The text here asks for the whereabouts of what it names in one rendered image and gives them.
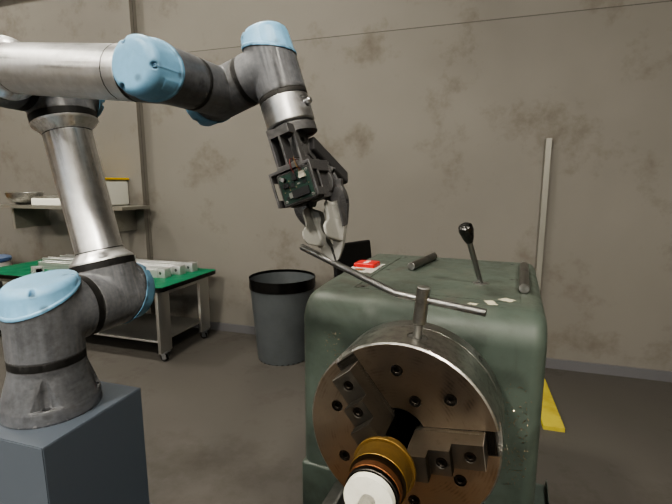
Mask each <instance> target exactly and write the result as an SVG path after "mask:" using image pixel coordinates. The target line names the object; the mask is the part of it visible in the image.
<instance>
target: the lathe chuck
mask: <svg viewBox="0 0 672 504"><path fill-rule="evenodd" d="M413 332H414V326H390V327H384V328H380V329H377V330H374V331H371V332H369V333H367V334H365V335H363V336H362V337H360V338H359V339H357V340H356V341H355V342H354V343H352V344H351V345H350V346H349V347H348V348H347V349H346V350H345V351H344V352H343V353H342V354H341V355H340V356H339V357H338V358H337V359H336V360H335V361H334V362H333V363H332V364H331V365H330V366H329V367H328V368H327V370H326V371H325V373H324V374H323V376H322V377H321V379H320V381H319V383H318V386H317V388H316V391H315V395H314V400H313V408H312V420H313V428H314V433H315V437H316V441H317V444H318V447H319V449H320V452H321V454H322V456H323V458H324V460H325V462H326V464H327V465H328V467H329V469H330V470H331V472H332V473H333V474H334V476H335V477H336V478H337V480H338V481H339V482H340V483H341V484H342V485H343V486H344V488H345V483H346V480H347V477H348V474H349V469H350V465H351V463H352V461H353V458H354V453H355V450H356V448H357V447H358V445H357V444H356V442H355V441H354V439H353V438H352V436H351V435H350V434H351V432H352V431H353V429H354V428H355V427H354V425H353V424H352V422H351V421H350V419H349V418H348V416H347V415H346V414H345V412H344V409H345V408H346V407H347V405H348V403H347V402H346V401H345V399H344V398H343V396H342V395H341V393H340V392H339V390H338V389H337V387H336V386H335V384H334V383H333V382H332V381H333V379H334V378H335V377H336V376H337V375H338V374H339V373H340V372H341V371H342V370H341V368H340V367H339V366H338V364H337V363H338V362H339V360H340V359H342V358H343V357H344V356H346V355H347V354H349V353H350V352H353V353H354V355H355V356H356V358H357V359H358V360H359V362H360V363H361V365H362V366H363V368H364V369H365V370H366V372H367V373H368V375H369V376H370V378H371V379H372V380H373V382H374V383H375V385H376V386H377V388H378V389H379V390H380V392H381V393H382V395H383V396H384V398H385V399H386V400H387V402H388V403H389V405H390V406H391V408H393V409H401V410H404V411H407V412H409V413H410V414H412V415H413V416H414V417H416V418H417V419H418V420H419V422H420V423H421V424H422V426H424V427H437V428H450V429H463V430H476V431H490V432H497V433H498V442H499V452H498V456H496V455H488V460H487V470H486V472H483V471H474V470H466V469H457V468H454V472H453V476H452V477H449V476H441V475H433V474H431V477H430V480H429V483H423V482H415V483H414V486H413V488H412V489H411V491H410V492H409V493H407V496H406V498H405V500H404V502H403V503H402V504H483V503H484V501H485V500H486V499H487V498H488V497H489V495H490V494H491V492H492V491H493V489H494V487H495V485H496V483H497V480H498V477H499V474H500V470H501V464H502V450H503V430H504V417H503V409H502V405H501V401H500V398H499V395H498V392H497V390H496V387H495V385H494V383H493V381H492V380H491V378H490V376H489V375H488V373H487V372H486V370H485V369H484V368H483V366H482V365H481V364H480V363H479V362H478V360H477V359H476V358H475V357H474V356H473V355H472V354H470V353H469V352H468V351H467V350H466V349H465V348H463V347H462V346H461V345H459V344H458V343H456V342H455V341H453V340H451V339H450V338H448V337H446V336H444V335H442V334H439V333H437V332H434V331H431V330H428V329H424V328H423V330H422V335H423V336H425V337H426V338H427V340H426V341H418V340H414V339H411V338H409V337H408V336H407V335H408V334H412V333H413ZM413 433H414V432H409V431H406V430H404V429H402V428H400V427H399V426H397V425H396V424H395V423H394V422H393V421H392V423H391V425H390V426H389V428H388V430H387V432H386V434H385V436H388V437H392V438H395V439H397V440H398V441H400V442H401V443H402V444H403V445H404V446H405V448H406V449H407V448H408V445H409V443H410V440H411V438H412V436H413Z"/></svg>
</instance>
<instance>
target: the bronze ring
mask: <svg viewBox="0 0 672 504"><path fill-rule="evenodd" d="M358 472H371V473H374V474H376V475H378V476H380V477H381V478H382V479H384V480H385V481H386V482H387V483H388V484H389V486H390V487H391V489H392V491H393V493H394V496H395V500H396V504H402V503H403V502H404V500H405V498H406V496H407V493H409V492H410V491H411V489H412V488H413V486H414V483H415V480H416V468H415V464H414V461H413V459H412V457H411V456H410V454H409V453H408V452H407V449H406V448H405V446H404V445H403V444H402V443H401V442H400V441H398V440H397V439H395V438H392V437H388V436H384V437H382V436H373V437H369V438H366V439H365V440H363V441H362V442H361V443H360V444H359V445H358V447H357V448H356V450H355V453H354V458H353V461H352V463H351V465H350V469H349V474H348V477H347V480H346V483H345V485H346V484H347V482H348V480H349V478H350V477H351V476H352V475H353V474H355V473H358Z"/></svg>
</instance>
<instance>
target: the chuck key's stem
mask: <svg viewBox="0 0 672 504"><path fill-rule="evenodd" d="M430 290H431V289H430V287H428V286H424V285H419V286H417V289H416V300H415V305H414V313H413V321H412V322H413V323H414V324H415V325H414V332H413V337H412V338H416V339H420V340H421V338H422V330H423V326H424V325H425V324H426V319H427V312H428V304H427V299H428V298H429V297H430Z"/></svg>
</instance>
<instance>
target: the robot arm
mask: <svg viewBox="0 0 672 504"><path fill-rule="evenodd" d="M241 44H242V46H241V49H242V51H243V53H241V54H239V55H237V56H236V57H234V58H232V59H230V60H229V61H227V62H225V63H223V64H221V65H216V64H214V63H211V62H209V61H207V60H204V59H202V58H200V57H197V56H195V55H193V54H190V53H188V52H185V51H183V50H181V49H178V48H176V47H174V46H171V45H170V44H168V43H167V42H165V41H163V40H161V39H158V38H155V37H148V36H145V35H142V34H130V35H127V36H126V38H125V39H123V40H120V41H119V42H118V43H44V42H19V41H18V40H16V39H14V38H11V37H9V36H5V35H0V107H3V108H8V109H13V110H19V111H25V112H26V114H27V118H28V121H29V125H30V127H31V128H32V129H33V130H35V131H36V132H38V133H40V134H41V135H42V137H43V141H44V144H45V148H46V152H47V155H48V159H49V163H50V166H51V170H52V174H53V177H54V181H55V185H56V188H57V192H58V195H59V199H60V203H61V206H62V210H63V214H64V217H65V221H66V225H67V228H68V232H69V236H70V239H71V243H72V247H73V250H74V254H75V258H74V260H73V261H72V263H71V264H70V266H69V269H58V270H49V271H46V272H38V273H33V274H30V275H26V276H23V277H20V278H17V279H15V280H12V281H10V282H8V283H7V284H5V285H4V286H3V287H2V288H1V289H0V329H1V336H2V344H3V351H4V359H5V366H6V378H5V381H4V385H3V389H2V393H1V398H0V424H1V425H2V426H4V427H6V428H9V429H15V430H29V429H38V428H44V427H48V426H53V425H56V424H60V423H63V422H66V421H69V420H71V419H74V418H76V417H78V416H80V415H82V414H84V413H86V412H88V411H89V410H91V409H92V408H93V407H95V406H96V405H97V404H98V403H99V401H100V400H101V398H102V388H101V383H100V380H99V379H98V377H97V375H96V373H95V371H94V369H93V367H92V365H91V363H90V361H89V359H88V357H87V349H86V339H85V338H86V337H88V336H91V335H93V334H96V333H99V332H102V331H104V330H107V329H110V328H113V327H115V326H118V325H121V324H126V323H129V322H131V321H133V320H134V319H136V318H138V317H140V316H142V315H144V314H145V313H146V312H147V311H148V310H149V308H150V306H151V304H152V303H153V300H154V296H155V283H154V279H153V276H152V274H151V272H150V271H149V270H146V267H145V266H144V265H142V264H140V263H137V262H136V261H135V257H134V254H133V253H132V252H131V251H129V250H127V249H125V248H124V247H123V244H122V240H121V237H120V233H119V229H118V225H117V221H116V218H115V214H114V210H113V206H112V203H111V199H110V195H109V191H108V188H107V184H106V180H105V176H104V172H103V169H102V165H101V161H100V157H99V154H98V150H97V146H96V142H95V139H94V135H93V130H94V128H95V127H96V126H97V125H98V123H99V121H98V117H99V116H100V115H101V113H102V111H103V109H104V106H103V105H102V103H105V100H113V101H128V102H141V103H154V104H164V105H170V106H174V107H178V108H183V109H186V111H187V113H188V114H189V115H190V117H191V118H192V119H193V120H196V121H197V122H198V124H200V125H202V126H212V125H215V124H217V123H222V122H225V121H227V120H228V119H230V118H231V117H233V116H235V115H237V114H239V113H241V112H243V111H245V110H247V109H249V108H251V107H254V106H256V105H258V104H260V108H261V111H262V114H263V118H264V121H265V124H266V128H267V131H266V134H267V138H268V141H269V144H270V148H271V151H272V154H273V157H274V161H275V164H276V167H277V171H276V172H274V173H272V174H269V175H268V176H269V179H270V182H271V186H272V189H273V192H274V196H275V199H276V202H277V205H278V209H281V208H288V207H291V208H294V211H295V214H296V216H297V218H298V219H299V220H300V222H301V223H302V224H303V225H304V226H305V228H304V230H303V231H302V236H303V239H304V241H305V242H306V243H307V244H310V245H314V246H317V247H318V248H319V249H320V250H321V251H322V252H323V254H324V255H326V256H327V257H328V258H329V259H331V260H332V261H337V260H339V259H340V257H341V255H342V252H343V249H344V245H345V239H346V233H347V225H348V217H349V197H348V194H347V191H346V189H345V187H344V184H347V183H348V172H347V171H346V170H345V169H344V168H343V167H342V166H341V165H340V164H339V163H338V161H337V160H336V159H335V158H334V157H333V156H332V155H331V154H330V153H329V152H328V151H327V150H326V149H325V148H324V147H323V146H322V145H321V143H320V142H319V141H318V140H317V139H316V138H315V137H311V136H313V135H314V134H315V133H316V132H317V127H316V124H315V121H314V119H315V117H314V114H313V110H312V107H311V104H310V103H312V98H311V97H310V96H309V97H308V93H307V90H306V86H305V83H304V79H303V76H302V73H301V69H300V66H299V63H298V59H297V52H296V50H295V49H294V47H293V44H292V41H291V38H290V35H289V33H288V30H287V28H286V27H285V26H284V25H283V24H281V23H279V22H276V21H262V22H258V23H255V24H253V25H251V26H249V27H248V28H247V29H246V30H245V32H244V33H242V35H241ZM309 137H311V138H309ZM308 138H309V139H308ZM274 184H278V185H279V189H280V192H281V195H282V199H283V201H279V198H278V195H277V192H276V189H275V185H274ZM323 199H324V200H326V201H325V202H324V208H325V209H324V214H323V212H322V211H318V210H315V209H313V208H312V207H315V206H316V204H317V201H320V200H323ZM324 216H325V217H324ZM325 219H326V220H325ZM330 239H331V240H333V244H332V242H331V240H330Z"/></svg>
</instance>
